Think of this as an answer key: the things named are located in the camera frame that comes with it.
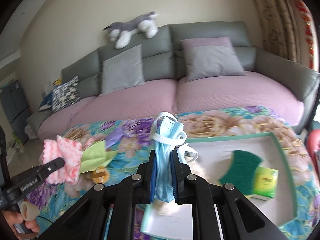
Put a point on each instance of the green tissue pack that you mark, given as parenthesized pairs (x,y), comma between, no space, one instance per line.
(265,183)

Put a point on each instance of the beige patterned curtain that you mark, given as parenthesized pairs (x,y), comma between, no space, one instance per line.
(279,28)

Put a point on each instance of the black white patterned pillow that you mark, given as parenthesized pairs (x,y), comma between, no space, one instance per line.
(65,95)

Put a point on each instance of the pink fluffy towel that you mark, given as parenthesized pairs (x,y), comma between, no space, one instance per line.
(71,153)

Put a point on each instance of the floral blue purple blanket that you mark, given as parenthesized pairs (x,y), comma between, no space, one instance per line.
(127,144)

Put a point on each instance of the green yellow scrub sponge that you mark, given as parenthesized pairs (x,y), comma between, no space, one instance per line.
(242,171)

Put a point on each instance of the grey left throw pillow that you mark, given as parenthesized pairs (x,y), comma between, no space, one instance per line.
(123,71)

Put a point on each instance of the red hanging decoration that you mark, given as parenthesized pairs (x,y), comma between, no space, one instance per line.
(308,43)

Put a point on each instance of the grey husky plush toy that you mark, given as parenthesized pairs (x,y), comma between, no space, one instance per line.
(121,32)

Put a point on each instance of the dark blue cabinet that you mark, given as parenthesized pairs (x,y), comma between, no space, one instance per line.
(16,108)

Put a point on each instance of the red plastic stool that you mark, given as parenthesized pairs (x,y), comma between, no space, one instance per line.
(312,144)

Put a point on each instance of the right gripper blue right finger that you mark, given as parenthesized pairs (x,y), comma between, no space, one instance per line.
(181,186)

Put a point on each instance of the grey pink right throw pillow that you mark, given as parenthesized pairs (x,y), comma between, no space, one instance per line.
(210,57)

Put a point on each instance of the teal shallow cardboard tray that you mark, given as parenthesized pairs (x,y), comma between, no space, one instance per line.
(227,188)

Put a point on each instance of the grey sofa with pink cover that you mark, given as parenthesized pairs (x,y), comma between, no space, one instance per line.
(286,87)

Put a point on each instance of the blue book on sofa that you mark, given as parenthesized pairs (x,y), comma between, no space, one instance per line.
(46,104)

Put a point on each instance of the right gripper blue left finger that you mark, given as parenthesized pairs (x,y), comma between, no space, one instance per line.
(148,171)

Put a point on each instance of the blue face mask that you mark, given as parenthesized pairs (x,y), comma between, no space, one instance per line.
(167,134)

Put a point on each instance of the lime green cloth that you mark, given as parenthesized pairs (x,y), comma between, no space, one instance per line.
(96,156)

